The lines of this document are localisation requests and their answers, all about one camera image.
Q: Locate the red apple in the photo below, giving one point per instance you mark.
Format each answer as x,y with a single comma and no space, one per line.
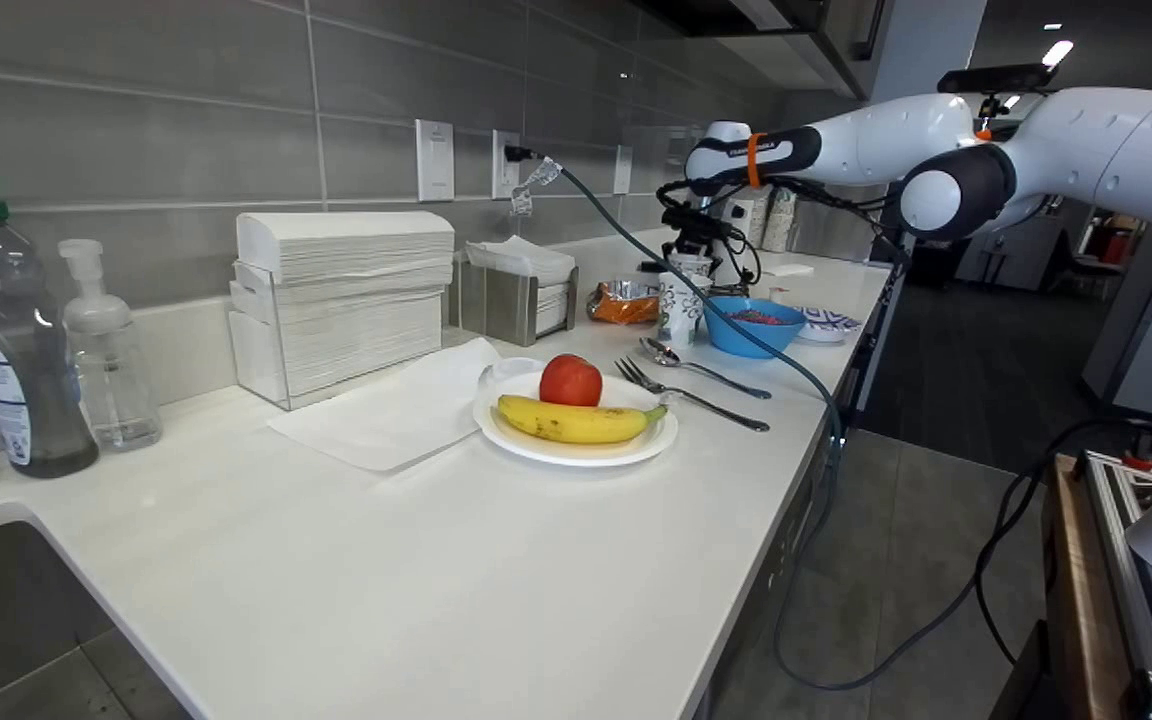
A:
568,382

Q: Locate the white wall outlet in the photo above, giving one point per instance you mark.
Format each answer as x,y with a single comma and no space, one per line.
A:
622,168
506,164
432,161

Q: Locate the metal spoon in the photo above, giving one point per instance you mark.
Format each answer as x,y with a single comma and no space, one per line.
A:
711,373

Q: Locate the water bottle with green cap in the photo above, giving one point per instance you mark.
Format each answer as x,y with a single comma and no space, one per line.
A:
18,361

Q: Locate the paper cup with dark print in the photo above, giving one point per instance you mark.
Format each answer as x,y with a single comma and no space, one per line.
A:
681,315

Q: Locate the clear soap dispenser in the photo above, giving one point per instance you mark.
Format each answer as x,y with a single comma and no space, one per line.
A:
110,373

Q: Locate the white paper towel stack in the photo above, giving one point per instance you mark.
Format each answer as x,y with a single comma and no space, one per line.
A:
337,323

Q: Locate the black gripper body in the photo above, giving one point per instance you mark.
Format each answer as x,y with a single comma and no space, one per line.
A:
700,223

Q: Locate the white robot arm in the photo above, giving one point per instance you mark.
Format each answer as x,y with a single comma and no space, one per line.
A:
1110,145

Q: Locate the flat white napkin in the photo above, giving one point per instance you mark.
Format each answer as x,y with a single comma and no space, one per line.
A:
388,405

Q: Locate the blue patterned paper plate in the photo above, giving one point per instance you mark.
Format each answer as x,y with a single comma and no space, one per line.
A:
833,324

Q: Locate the blue bowl with candies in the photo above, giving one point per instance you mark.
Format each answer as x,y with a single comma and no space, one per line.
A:
750,340

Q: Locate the white fruit plate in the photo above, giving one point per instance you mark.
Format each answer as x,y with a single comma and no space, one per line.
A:
563,452

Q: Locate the yellow banana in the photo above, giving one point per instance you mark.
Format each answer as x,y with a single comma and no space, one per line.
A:
579,426

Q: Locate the metal fork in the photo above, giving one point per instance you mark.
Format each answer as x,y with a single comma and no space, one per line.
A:
698,399

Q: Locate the dark overhead cabinet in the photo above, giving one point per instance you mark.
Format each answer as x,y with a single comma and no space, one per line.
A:
762,32

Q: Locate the orange chip bag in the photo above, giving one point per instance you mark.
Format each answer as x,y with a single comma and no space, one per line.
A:
622,306

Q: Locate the metal napkin holder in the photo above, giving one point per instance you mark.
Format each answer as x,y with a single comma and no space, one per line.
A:
502,306

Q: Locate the wooden cart board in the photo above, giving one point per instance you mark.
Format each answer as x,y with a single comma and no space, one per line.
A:
1071,586

